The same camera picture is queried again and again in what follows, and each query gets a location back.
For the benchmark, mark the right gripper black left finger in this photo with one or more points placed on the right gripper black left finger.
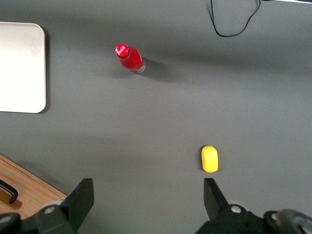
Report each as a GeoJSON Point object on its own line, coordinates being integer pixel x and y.
{"type": "Point", "coordinates": [78, 207]}

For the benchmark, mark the wooden drawer cabinet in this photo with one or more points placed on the wooden drawer cabinet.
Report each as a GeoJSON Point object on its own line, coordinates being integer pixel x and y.
{"type": "Point", "coordinates": [48, 187]}

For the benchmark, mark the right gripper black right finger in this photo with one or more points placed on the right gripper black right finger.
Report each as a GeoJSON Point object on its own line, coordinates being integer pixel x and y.
{"type": "Point", "coordinates": [217, 207]}

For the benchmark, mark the yellow lemon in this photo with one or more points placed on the yellow lemon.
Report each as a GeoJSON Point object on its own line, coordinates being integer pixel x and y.
{"type": "Point", "coordinates": [209, 159]}

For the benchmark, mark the red cola bottle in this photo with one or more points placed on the red cola bottle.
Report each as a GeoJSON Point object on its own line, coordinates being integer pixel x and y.
{"type": "Point", "coordinates": [130, 59]}

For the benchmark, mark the beige rectangular tray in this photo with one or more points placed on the beige rectangular tray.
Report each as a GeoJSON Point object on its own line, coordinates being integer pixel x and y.
{"type": "Point", "coordinates": [22, 68]}

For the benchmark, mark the lower wooden drawer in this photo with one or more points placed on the lower wooden drawer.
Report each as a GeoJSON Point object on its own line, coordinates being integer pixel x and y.
{"type": "Point", "coordinates": [29, 187]}

